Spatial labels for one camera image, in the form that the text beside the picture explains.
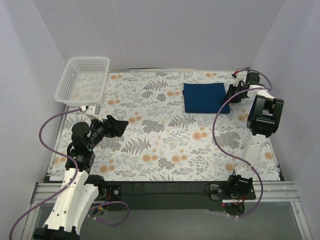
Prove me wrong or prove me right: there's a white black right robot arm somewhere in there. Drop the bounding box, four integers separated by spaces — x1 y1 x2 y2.
222 70 284 199

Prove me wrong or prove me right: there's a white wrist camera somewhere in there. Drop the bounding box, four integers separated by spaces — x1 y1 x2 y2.
79 104 103 123
232 73 245 87

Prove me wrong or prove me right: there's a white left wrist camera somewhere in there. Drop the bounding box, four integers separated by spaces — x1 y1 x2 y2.
79 104 103 123

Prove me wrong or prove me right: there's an aluminium frame rail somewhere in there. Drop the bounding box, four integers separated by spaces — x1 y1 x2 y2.
31 181 301 202

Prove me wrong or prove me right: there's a white plastic basket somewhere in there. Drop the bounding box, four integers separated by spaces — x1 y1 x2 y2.
54 56 110 107

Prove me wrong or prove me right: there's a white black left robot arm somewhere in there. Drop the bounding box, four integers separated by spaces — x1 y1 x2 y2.
32 115 129 240

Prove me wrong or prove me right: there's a floral table cloth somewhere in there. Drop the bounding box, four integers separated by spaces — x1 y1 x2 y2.
49 71 280 183

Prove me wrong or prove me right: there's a blue printed t-shirt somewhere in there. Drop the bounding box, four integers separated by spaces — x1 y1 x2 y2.
182 83 226 114

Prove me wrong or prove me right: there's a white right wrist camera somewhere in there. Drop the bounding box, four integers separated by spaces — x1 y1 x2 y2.
232 73 245 87

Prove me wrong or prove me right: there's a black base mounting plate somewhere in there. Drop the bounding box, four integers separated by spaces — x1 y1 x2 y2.
93 181 256 211

